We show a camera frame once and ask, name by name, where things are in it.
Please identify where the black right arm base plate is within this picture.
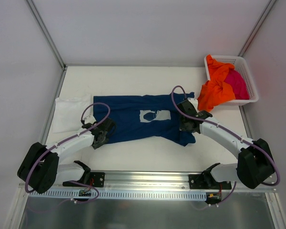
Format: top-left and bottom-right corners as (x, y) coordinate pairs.
(188, 173), (232, 190)

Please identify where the orange t shirt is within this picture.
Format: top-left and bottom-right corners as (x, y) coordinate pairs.
(197, 55), (236, 112)

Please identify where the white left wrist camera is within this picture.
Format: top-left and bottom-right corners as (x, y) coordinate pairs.
(82, 115), (96, 124)

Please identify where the aluminium mounting rail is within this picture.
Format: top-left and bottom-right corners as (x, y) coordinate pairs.
(19, 169), (276, 193)

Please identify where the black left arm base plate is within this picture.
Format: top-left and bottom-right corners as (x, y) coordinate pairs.
(62, 172), (105, 187)

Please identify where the pink t shirt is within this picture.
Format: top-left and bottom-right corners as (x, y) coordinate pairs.
(225, 70), (250, 100)

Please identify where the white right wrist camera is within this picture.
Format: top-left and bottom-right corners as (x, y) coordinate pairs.
(187, 97), (198, 110)

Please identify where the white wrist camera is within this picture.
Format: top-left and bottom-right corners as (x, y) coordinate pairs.
(82, 115), (96, 124)
(187, 97), (198, 110)

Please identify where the white plastic basket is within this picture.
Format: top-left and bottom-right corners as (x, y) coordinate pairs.
(211, 55), (259, 106)

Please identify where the blue printed t shirt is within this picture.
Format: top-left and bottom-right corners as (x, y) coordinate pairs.
(92, 94), (196, 146)

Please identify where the white slotted cable duct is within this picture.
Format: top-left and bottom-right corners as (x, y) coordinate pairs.
(30, 188), (207, 201)

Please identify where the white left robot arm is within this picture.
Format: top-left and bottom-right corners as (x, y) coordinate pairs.
(17, 118), (116, 194)

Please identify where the folded white t shirt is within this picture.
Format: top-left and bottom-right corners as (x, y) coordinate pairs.
(52, 94), (92, 134)

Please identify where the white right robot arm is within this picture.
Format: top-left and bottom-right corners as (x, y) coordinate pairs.
(176, 100), (276, 189)

